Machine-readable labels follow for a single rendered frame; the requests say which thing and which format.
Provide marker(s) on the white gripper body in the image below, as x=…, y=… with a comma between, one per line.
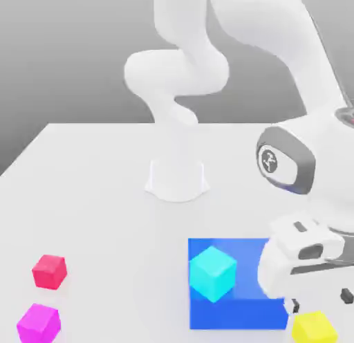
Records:
x=276, y=276

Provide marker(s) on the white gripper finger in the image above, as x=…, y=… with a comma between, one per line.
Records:
x=347, y=296
x=294, y=306

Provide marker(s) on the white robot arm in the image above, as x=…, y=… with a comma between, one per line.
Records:
x=177, y=72

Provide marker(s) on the small yellow cube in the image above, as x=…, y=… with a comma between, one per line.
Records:
x=314, y=329

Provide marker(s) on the small cyan cube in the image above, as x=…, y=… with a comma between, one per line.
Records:
x=213, y=273

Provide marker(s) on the small red cube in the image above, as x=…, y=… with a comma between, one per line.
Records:
x=49, y=272

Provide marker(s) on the small magenta cube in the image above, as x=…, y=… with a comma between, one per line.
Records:
x=38, y=323

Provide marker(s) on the large blue box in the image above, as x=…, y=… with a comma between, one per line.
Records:
x=237, y=315

